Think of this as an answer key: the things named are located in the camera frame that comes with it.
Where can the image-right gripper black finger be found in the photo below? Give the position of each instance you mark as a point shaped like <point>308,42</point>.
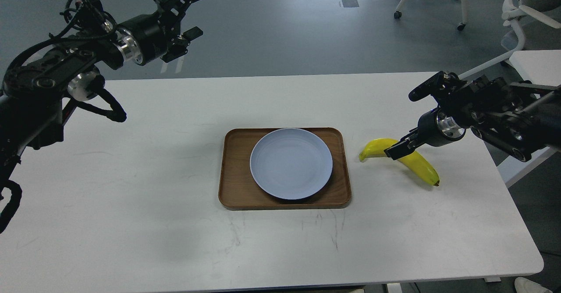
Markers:
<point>405,146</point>

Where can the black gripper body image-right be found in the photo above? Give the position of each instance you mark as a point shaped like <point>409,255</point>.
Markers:
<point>436,128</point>

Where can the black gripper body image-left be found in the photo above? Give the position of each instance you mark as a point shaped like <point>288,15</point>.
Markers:
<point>152,34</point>

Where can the yellow banana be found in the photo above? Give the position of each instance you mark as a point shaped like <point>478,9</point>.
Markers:
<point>415,161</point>

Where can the light blue plate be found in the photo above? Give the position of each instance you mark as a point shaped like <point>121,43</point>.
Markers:
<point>291,164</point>

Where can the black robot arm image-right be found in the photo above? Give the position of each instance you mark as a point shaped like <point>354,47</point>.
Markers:
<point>518,118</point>

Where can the white floor tape marks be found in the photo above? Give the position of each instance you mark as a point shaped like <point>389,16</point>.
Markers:
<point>172,67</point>

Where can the brown wooden tray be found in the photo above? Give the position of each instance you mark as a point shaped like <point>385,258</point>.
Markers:
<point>239,191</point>

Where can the white office chair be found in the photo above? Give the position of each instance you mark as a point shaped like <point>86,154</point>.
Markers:
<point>534,24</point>

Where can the white shoe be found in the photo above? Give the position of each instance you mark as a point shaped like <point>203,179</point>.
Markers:
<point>524,285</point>

